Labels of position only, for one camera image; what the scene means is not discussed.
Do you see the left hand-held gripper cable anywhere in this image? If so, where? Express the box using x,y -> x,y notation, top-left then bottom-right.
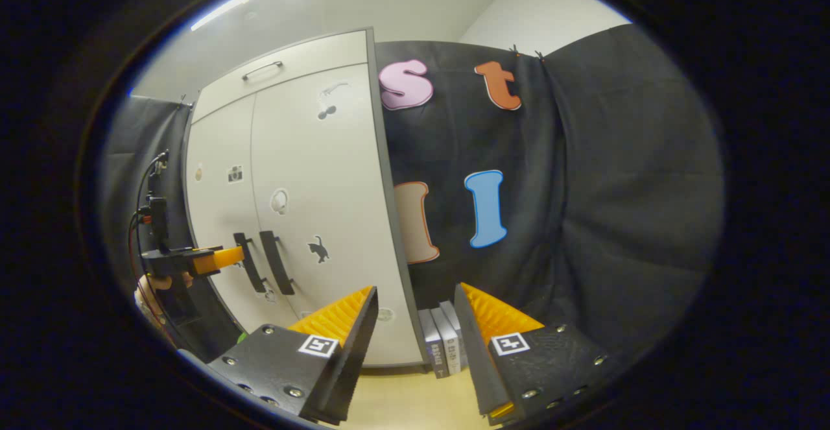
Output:
126,150 -> 171,346

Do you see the white cabinet drawer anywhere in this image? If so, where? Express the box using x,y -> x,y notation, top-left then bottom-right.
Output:
192,29 -> 369,125

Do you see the white door with camera sticker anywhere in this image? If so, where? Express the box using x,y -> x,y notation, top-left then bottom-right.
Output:
184,93 -> 302,340

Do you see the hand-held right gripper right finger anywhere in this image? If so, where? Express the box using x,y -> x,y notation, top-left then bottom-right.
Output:
454,282 -> 610,425

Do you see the black backdrop cloth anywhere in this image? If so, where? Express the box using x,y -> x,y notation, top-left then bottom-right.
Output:
97,23 -> 726,366

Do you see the black door handle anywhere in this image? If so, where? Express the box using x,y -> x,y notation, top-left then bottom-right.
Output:
259,230 -> 296,296
233,232 -> 268,294

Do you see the grey book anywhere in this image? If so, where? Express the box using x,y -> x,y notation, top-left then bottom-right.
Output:
418,309 -> 450,379
441,300 -> 469,369
431,307 -> 462,376

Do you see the white shoe cabinet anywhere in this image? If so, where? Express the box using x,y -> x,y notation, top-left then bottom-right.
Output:
184,26 -> 430,369

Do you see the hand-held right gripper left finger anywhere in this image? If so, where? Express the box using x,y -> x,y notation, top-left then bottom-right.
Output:
207,285 -> 380,425

